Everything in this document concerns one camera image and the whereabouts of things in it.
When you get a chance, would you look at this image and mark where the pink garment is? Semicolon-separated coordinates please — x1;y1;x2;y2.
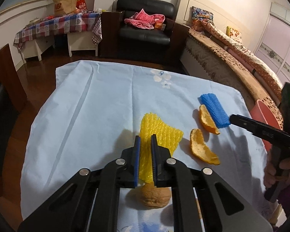
124;9;165;30

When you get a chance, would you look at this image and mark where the black leather armchair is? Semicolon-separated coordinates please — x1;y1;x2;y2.
99;0;189;65

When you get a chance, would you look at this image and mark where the pink plastic basin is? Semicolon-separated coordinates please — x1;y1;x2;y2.
250;99;282;151

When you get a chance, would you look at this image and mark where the bed with brown blanket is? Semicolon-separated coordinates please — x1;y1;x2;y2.
175;0;283;127

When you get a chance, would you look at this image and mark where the lilac sliding wardrobe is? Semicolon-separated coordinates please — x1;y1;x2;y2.
255;3;290;83

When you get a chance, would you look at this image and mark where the person's right hand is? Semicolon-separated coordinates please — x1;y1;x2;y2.
264;150;290;188

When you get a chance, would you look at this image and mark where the small orange box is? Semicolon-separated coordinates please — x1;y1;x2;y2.
154;21;166;31

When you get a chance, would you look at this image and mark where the brown walnut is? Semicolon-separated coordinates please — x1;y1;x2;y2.
137;183;172;209

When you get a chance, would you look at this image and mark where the colourful cartoon pillow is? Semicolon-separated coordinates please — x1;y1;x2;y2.
192;6;214;23

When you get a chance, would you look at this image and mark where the checkered tablecloth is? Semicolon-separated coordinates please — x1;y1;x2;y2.
14;13;102;51

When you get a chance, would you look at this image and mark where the orange dotted folded quilt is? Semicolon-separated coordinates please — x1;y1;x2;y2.
201;21;283;101

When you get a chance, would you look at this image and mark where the brown paper bag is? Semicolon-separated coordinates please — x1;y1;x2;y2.
52;0;78;16

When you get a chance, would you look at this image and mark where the blue foam fruit net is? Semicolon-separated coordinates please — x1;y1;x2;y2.
200;93;230;129

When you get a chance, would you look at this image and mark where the yellow red patterned pillow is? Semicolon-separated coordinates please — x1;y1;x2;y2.
226;26;242;43

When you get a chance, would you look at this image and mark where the dark wooden chair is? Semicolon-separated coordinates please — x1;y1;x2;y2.
0;44;27;175

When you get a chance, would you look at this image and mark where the orange peel piece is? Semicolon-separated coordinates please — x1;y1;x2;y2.
190;129;221;165
199;104;220;135

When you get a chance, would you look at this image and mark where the yellow foam fruit net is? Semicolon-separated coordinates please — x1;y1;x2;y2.
139;113;184;183

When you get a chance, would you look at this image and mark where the white side table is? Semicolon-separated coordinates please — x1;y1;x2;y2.
19;31;98;63

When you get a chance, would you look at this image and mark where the red gift bag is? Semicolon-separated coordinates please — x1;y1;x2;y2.
76;0;87;13

